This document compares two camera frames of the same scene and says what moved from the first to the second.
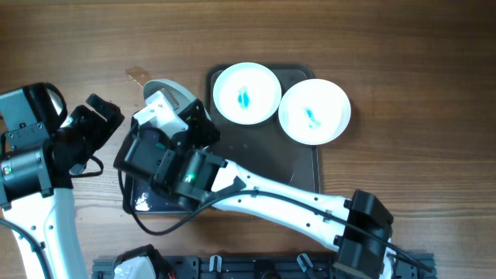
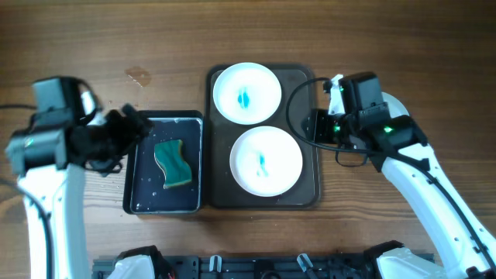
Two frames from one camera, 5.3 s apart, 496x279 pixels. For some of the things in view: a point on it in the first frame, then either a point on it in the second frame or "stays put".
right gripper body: x=200 y=133 -> x=331 y=129
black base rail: x=270 y=266 stays put
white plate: x=183 y=96 -> x=394 y=107
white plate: x=314 y=111 -> x=266 y=161
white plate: x=247 y=93 stays put
